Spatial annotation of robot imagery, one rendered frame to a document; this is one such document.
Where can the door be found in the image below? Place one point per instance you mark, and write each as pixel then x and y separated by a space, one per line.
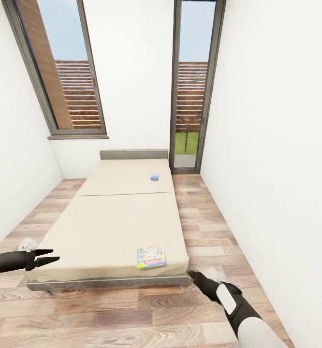
pixel 197 29

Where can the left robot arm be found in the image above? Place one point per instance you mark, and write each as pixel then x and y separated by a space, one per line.
pixel 24 258

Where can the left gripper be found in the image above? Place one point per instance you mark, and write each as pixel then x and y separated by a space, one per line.
pixel 26 260

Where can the bed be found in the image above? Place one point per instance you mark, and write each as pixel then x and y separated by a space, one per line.
pixel 117 211

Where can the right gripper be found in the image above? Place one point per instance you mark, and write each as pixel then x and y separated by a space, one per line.
pixel 202 282

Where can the fixed window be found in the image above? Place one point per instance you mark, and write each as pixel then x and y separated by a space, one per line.
pixel 53 39

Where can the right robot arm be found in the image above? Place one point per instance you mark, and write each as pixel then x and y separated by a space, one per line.
pixel 250 329

